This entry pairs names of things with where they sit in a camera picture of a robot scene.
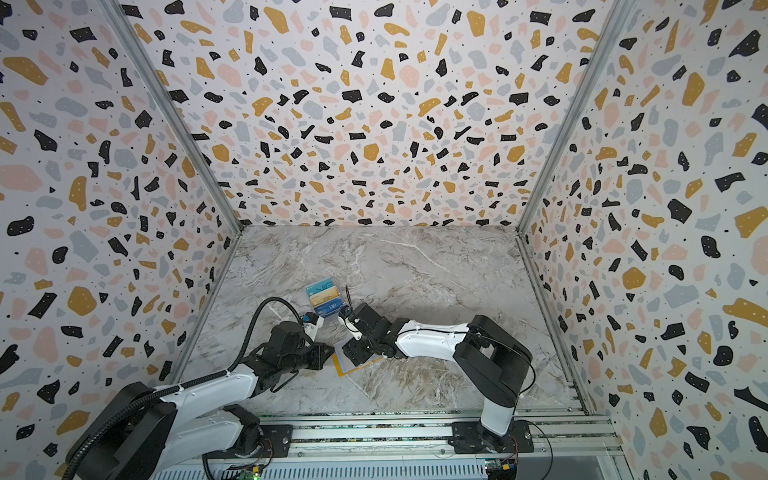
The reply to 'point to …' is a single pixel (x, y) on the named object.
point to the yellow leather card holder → (343, 364)
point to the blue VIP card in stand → (329, 307)
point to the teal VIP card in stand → (319, 287)
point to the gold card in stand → (324, 296)
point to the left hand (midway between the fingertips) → (339, 346)
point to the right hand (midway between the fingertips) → (351, 341)
